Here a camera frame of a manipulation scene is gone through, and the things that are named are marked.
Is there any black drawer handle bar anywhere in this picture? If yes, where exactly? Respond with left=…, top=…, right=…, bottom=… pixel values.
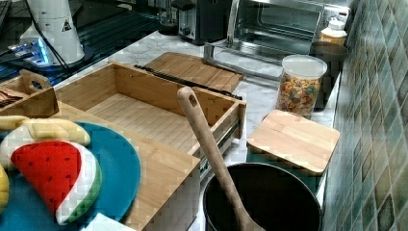
left=134, top=64, right=243, bottom=100

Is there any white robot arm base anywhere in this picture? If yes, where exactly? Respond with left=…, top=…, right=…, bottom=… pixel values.
left=20, top=0, right=85, bottom=67

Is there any bamboo drawer cabinet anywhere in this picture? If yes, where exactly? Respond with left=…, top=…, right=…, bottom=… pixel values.
left=56, top=102, right=199, bottom=231

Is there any wooden spoon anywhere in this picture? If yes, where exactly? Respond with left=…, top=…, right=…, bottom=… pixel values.
left=177, top=87, right=266, bottom=231

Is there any large bamboo cutting board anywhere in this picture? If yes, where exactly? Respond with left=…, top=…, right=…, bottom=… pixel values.
left=145, top=52, right=242, bottom=92

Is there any black toaster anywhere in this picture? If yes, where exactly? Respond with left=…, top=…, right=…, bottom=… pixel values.
left=171, top=0, right=232, bottom=45

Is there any stainless toaster oven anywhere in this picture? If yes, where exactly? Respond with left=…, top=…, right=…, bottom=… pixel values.
left=204, top=0, right=350, bottom=80

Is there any blue round plate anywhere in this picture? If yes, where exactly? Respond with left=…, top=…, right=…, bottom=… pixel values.
left=0, top=122, right=140, bottom=231

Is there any small bamboo board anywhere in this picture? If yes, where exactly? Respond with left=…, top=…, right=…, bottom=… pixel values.
left=247, top=110, right=340, bottom=176

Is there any plastic cereal container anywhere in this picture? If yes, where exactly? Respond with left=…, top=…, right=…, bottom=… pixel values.
left=275, top=55, right=327, bottom=117

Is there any black pot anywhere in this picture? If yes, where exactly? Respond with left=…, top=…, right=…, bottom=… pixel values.
left=203, top=163, right=322, bottom=231

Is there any white napkin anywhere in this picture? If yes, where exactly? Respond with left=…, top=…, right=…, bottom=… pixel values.
left=80, top=213, right=136, bottom=231

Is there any plush watermelon slice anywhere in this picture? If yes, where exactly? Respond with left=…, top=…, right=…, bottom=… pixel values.
left=11, top=141, right=103, bottom=225

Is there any yellow bottle white cap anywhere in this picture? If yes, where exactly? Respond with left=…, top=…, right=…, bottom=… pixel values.
left=319, top=19, right=347, bottom=45

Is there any wooden caddy tray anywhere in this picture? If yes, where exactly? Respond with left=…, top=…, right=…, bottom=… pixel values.
left=1, top=69, right=59, bottom=117

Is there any plush banana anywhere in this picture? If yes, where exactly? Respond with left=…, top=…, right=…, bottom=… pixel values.
left=0, top=115, right=90, bottom=169

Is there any yellow plush fruit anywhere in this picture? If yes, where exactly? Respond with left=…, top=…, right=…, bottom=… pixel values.
left=0, top=166, right=10, bottom=214

